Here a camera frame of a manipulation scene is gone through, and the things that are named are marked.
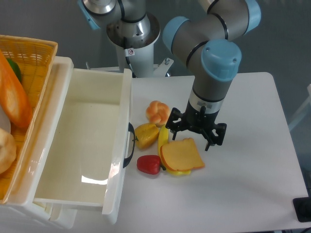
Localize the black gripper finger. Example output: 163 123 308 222
165 107 188 140
205 123 227 151

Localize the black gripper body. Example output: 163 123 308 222
178 101 219 134

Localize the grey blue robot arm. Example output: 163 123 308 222
78 0 261 147

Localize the knotted bread roll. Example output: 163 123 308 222
145 100 170 127

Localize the toast bread slice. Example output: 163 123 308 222
160 138 205 171

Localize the yellow banana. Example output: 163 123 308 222
157 126 191 176

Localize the yellow orange bell pepper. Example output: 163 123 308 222
135 123 159 150

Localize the red bell pepper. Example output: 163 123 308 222
137 155 166 175

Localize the white open drawer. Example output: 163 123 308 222
34 69 132 224

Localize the black device at table edge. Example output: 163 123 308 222
293 197 311 222

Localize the orange plastic basket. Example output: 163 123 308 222
0 35 58 204

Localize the orange baguette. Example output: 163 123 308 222
0 53 33 128

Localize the green vegetable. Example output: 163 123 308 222
6 58 22 83

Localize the round pale bun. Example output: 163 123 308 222
0 128 17 174

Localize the white plastic drawer cabinet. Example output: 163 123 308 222
0 56 78 233

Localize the black drawer handle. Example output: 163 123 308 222
123 123 136 168

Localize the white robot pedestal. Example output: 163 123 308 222
93 42 174 78

